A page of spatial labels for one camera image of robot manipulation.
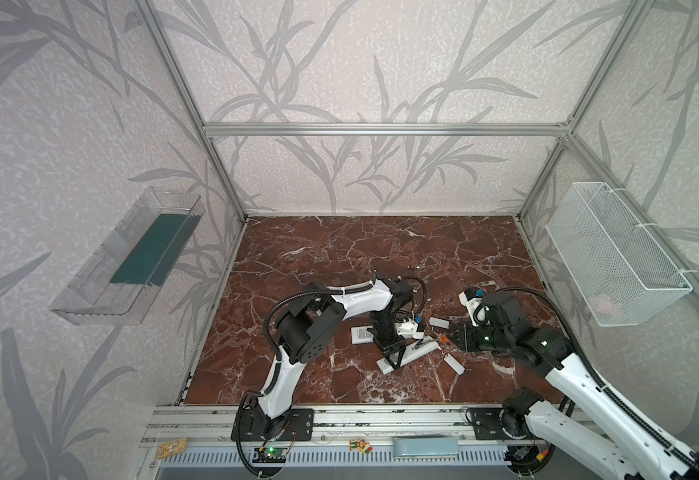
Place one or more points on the grey rectangular box on rail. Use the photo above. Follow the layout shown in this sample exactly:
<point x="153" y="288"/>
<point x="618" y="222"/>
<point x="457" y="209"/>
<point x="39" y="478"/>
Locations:
<point x="425" y="448"/>

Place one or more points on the pink object in basket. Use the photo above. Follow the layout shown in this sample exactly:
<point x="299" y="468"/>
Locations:
<point x="602" y="305"/>

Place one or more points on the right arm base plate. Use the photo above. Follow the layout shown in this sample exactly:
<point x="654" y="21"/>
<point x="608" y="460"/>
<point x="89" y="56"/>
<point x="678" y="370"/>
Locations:
<point x="486" y="423"/>

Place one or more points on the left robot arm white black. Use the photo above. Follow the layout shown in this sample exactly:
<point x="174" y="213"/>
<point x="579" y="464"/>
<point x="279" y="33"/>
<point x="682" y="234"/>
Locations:
<point x="300" y="328"/>

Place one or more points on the tan circuit board piece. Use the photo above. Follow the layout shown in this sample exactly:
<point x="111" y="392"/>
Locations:
<point x="171" y="448"/>

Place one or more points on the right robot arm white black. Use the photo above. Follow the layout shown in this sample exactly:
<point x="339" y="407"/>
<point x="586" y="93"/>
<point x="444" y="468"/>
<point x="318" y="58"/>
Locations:
<point x="631" y="445"/>

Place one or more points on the small orange green connector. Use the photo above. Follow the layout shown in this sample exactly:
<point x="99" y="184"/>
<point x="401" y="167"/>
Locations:
<point x="361" y="446"/>

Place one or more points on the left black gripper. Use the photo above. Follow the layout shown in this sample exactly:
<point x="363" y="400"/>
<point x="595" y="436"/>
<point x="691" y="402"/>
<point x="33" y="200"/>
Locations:
<point x="387" y="339"/>

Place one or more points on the white remote control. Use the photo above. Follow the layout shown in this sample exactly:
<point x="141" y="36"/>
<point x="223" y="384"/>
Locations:
<point x="361" y="335"/>
<point x="414" y="351"/>

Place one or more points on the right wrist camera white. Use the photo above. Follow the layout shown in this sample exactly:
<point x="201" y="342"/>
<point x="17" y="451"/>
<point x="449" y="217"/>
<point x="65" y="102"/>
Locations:
<point x="472" y="300"/>

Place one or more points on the clear plastic wall shelf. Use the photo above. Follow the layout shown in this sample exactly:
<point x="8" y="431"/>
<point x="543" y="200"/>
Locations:
<point x="118" y="285"/>

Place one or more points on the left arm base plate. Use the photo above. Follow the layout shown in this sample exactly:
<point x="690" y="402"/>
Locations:
<point x="252" y="425"/>

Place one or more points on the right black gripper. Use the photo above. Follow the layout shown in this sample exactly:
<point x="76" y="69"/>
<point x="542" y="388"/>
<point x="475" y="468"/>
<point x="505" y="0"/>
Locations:
<point x="465" y="331"/>

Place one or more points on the white wire mesh basket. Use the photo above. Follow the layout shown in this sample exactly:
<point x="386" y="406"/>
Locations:
<point x="607" y="250"/>

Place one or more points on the white battery cover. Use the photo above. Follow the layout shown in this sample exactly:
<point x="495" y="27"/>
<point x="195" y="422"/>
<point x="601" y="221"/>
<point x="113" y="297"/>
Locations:
<point x="454" y="364"/>
<point x="439" y="323"/>

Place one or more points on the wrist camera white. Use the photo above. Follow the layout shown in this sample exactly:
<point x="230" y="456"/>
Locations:
<point x="410" y="329"/>
<point x="472" y="300"/>

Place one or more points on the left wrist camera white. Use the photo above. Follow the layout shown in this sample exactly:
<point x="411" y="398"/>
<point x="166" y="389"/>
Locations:
<point x="410" y="329"/>

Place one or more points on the left green led controller board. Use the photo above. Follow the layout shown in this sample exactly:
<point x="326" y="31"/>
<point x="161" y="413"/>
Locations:
<point x="270" y="455"/>

